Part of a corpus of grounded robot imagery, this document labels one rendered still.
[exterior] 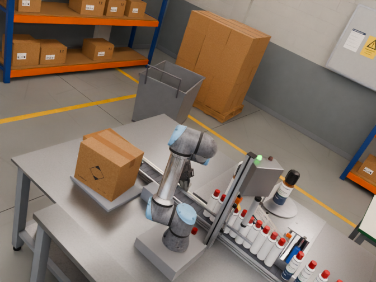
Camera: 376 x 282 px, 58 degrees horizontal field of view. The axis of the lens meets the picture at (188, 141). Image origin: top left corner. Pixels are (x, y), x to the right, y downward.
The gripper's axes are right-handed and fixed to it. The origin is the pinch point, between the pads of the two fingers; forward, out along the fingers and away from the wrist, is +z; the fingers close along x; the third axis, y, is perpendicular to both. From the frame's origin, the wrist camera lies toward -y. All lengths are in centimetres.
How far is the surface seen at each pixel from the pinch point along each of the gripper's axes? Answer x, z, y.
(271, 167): -64, -25, -9
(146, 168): 32.2, -12.5, 0.5
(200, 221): -13.3, 16.5, -4.9
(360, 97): -29, 4, 445
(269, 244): -57, 23, -2
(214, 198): -23.0, 1.2, -1.2
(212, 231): -28.5, 15.0, -15.3
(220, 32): 135, -119, 298
